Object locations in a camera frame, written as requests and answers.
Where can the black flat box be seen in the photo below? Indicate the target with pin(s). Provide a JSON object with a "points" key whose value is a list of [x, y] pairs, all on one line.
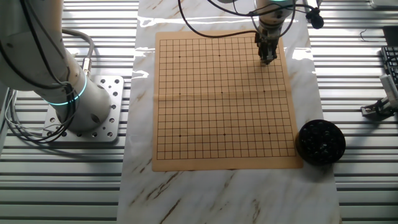
{"points": [[391, 35]]}

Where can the black round stone bowl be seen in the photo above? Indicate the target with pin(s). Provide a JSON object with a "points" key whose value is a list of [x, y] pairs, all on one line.
{"points": [[320, 143]]}

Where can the silver camera mounting bracket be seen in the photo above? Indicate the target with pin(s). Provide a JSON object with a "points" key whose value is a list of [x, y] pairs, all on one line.
{"points": [[368, 111]]}

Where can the grey device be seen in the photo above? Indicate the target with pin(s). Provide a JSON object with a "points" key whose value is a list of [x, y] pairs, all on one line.
{"points": [[385, 3]]}

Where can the silver camera on bracket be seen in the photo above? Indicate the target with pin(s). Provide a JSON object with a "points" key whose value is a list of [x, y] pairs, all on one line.
{"points": [[390, 88]]}

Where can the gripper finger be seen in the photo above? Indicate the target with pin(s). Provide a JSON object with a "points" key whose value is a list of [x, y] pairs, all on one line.
{"points": [[262, 53], [271, 53]]}

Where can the tan go board mat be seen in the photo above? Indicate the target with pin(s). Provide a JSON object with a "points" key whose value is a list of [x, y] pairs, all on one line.
{"points": [[202, 124]]}

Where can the black computer keyboard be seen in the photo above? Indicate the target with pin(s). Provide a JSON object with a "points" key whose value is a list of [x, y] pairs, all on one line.
{"points": [[391, 65]]}

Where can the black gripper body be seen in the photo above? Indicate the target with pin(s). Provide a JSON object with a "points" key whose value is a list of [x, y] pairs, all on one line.
{"points": [[266, 37]]}

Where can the white marble pattern mat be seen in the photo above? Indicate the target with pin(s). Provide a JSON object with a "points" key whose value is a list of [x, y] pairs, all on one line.
{"points": [[217, 199]]}

